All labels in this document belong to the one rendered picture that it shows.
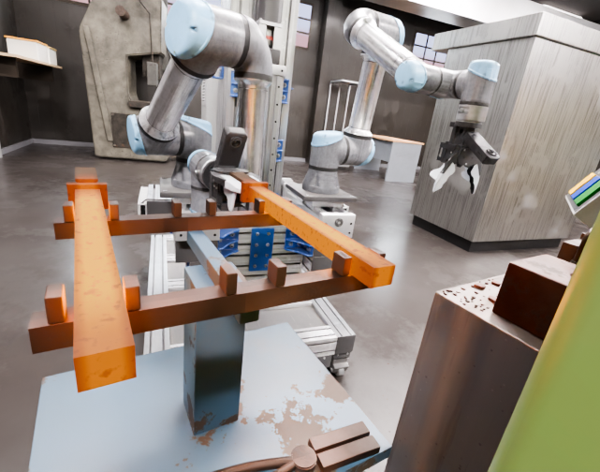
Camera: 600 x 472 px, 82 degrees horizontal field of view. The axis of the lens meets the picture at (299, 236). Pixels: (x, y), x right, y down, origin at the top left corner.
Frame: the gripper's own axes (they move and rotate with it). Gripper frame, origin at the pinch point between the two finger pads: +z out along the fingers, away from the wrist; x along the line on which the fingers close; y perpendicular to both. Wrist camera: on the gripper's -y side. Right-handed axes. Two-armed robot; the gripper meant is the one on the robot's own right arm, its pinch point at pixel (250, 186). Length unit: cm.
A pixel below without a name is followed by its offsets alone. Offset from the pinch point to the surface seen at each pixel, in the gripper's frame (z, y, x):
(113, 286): 32.3, -0.9, 22.5
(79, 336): 37.6, -0.9, 24.3
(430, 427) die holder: 36.8, 23.5, -13.1
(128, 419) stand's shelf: 18.2, 26.4, 21.8
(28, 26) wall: -743, -90, 114
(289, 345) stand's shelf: 12.1, 26.4, -5.0
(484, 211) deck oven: -130, 54, -289
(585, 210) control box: 22, 0, -72
